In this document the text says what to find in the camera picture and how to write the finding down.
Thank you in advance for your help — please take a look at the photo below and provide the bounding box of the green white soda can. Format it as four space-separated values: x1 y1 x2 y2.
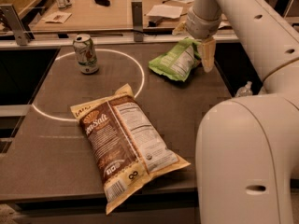
73 34 99 75

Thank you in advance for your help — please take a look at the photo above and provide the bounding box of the brown chip bag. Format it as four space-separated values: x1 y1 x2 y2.
71 84 190 214

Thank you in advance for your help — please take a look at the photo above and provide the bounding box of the small paper packet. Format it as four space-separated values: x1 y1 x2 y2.
43 11 71 23

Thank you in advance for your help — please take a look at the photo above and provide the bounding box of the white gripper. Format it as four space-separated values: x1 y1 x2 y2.
172 7 221 73

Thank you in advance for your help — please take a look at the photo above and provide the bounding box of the clear sanitizer bottle left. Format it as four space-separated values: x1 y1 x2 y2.
235 81 253 97

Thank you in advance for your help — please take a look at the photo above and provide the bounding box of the metal bracket left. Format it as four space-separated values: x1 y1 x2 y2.
0 4 30 46

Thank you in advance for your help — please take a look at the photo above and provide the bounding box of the metal bracket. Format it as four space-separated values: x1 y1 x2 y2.
0 4 30 46
131 0 143 42

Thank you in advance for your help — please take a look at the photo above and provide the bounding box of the black mouse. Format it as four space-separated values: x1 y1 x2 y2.
94 0 110 7

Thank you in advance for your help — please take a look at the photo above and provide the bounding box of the green rice chip bag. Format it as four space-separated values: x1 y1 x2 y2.
149 38 201 82

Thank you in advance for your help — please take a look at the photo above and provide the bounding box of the white paper sheet centre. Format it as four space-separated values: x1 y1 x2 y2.
147 4 183 19

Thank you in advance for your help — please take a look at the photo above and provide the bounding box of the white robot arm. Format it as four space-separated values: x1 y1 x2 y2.
186 0 299 224

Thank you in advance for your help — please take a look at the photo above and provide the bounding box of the metal bracket middle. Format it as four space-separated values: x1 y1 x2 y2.
131 0 143 42

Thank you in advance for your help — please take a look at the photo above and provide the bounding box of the wooden back desk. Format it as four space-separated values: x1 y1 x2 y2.
32 0 194 34

